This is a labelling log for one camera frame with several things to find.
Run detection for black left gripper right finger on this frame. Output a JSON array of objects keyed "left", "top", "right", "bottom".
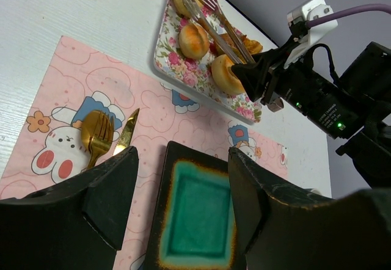
[{"left": 228, "top": 147, "right": 390, "bottom": 269}]

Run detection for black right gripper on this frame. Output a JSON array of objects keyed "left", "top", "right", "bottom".
[{"left": 232, "top": 43, "right": 367, "bottom": 139}]

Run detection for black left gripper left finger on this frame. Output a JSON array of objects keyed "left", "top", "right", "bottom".
[{"left": 1, "top": 147, "right": 139, "bottom": 269}]

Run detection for metal serving tongs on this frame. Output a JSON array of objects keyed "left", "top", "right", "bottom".
[{"left": 182, "top": 0, "right": 255, "bottom": 64}]

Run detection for brown twisted pastry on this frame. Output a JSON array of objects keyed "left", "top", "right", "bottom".
[{"left": 220, "top": 33, "right": 263, "bottom": 56}]

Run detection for round orange bun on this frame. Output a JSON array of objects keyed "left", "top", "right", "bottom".
[{"left": 178, "top": 23, "right": 210, "bottom": 60}]

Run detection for gold fork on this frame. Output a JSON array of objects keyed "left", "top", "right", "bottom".
[{"left": 86, "top": 111, "right": 114, "bottom": 170}]

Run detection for gold knife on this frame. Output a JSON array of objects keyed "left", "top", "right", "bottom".
[{"left": 113, "top": 108, "right": 140, "bottom": 155}]

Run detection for floral rectangular tray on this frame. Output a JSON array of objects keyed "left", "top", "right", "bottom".
[{"left": 154, "top": 0, "right": 262, "bottom": 124}]

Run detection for black teal square plate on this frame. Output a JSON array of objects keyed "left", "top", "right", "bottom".
[{"left": 144, "top": 141, "right": 247, "bottom": 269}]

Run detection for pink bunny placemat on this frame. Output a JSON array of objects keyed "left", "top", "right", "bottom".
[{"left": 1, "top": 37, "right": 288, "bottom": 269}]

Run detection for ring-shaped donut bread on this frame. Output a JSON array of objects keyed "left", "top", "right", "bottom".
[{"left": 211, "top": 54, "right": 245, "bottom": 96}]

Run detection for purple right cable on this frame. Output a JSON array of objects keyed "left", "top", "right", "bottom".
[{"left": 307, "top": 3, "right": 391, "bottom": 26}]

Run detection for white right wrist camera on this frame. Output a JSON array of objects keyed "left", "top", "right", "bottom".
[{"left": 286, "top": 0, "right": 339, "bottom": 69}]

